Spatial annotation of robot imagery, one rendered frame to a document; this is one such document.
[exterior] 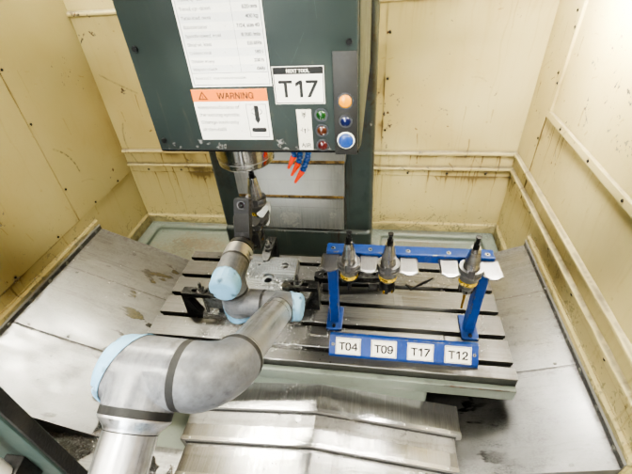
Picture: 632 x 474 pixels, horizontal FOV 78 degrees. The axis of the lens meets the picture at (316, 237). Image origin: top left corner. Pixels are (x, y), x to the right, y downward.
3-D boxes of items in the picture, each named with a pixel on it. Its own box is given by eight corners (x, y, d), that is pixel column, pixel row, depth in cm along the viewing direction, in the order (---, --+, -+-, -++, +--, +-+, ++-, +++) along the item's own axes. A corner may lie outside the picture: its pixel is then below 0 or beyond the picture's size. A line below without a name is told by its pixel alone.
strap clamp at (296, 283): (319, 309, 138) (317, 279, 129) (283, 308, 140) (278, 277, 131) (321, 303, 141) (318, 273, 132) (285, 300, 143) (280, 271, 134)
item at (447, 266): (461, 279, 103) (462, 277, 103) (440, 278, 104) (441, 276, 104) (457, 261, 109) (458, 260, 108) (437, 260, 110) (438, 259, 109)
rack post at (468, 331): (479, 341, 124) (500, 274, 106) (461, 339, 125) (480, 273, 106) (473, 317, 132) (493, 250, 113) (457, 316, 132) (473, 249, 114)
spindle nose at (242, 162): (283, 148, 113) (277, 107, 105) (263, 175, 101) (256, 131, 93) (232, 145, 116) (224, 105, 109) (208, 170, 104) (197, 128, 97)
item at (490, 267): (505, 281, 102) (505, 279, 101) (483, 280, 103) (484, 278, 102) (498, 263, 107) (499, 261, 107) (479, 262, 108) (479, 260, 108)
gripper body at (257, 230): (243, 236, 119) (230, 262, 110) (237, 213, 113) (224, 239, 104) (266, 237, 118) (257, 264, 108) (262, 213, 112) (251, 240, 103)
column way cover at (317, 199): (346, 231, 173) (344, 119, 141) (244, 228, 180) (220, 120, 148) (347, 225, 177) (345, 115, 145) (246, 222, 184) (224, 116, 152)
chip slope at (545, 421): (587, 502, 112) (626, 465, 96) (345, 471, 122) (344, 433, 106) (511, 283, 181) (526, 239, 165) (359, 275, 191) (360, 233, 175)
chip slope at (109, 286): (159, 448, 131) (132, 408, 115) (-12, 426, 141) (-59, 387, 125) (237, 268, 200) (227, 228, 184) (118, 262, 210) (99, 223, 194)
